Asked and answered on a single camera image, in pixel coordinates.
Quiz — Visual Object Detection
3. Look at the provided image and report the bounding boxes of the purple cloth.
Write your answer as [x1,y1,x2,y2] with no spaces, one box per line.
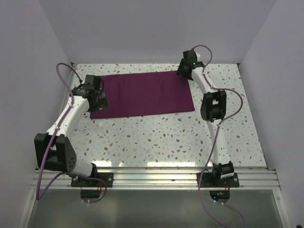
[90,71,195,119]

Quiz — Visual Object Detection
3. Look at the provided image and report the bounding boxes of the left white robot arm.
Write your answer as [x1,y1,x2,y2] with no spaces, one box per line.
[34,75,108,187]

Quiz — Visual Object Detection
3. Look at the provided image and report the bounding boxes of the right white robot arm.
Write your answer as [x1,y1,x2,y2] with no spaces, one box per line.
[177,49,234,187]

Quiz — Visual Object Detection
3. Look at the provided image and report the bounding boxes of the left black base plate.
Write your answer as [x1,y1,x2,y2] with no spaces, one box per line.
[71,172,114,188]

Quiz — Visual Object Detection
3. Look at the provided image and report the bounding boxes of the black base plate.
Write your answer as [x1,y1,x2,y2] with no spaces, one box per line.
[71,172,114,188]
[196,171,240,188]

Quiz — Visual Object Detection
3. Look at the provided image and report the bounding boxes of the aluminium rail frame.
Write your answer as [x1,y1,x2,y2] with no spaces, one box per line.
[19,64,289,228]

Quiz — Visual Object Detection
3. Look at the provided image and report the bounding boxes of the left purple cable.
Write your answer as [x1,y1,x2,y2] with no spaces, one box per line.
[35,62,107,205]

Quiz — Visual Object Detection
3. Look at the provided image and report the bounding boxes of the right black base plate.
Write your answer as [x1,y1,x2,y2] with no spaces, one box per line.
[196,171,240,188]

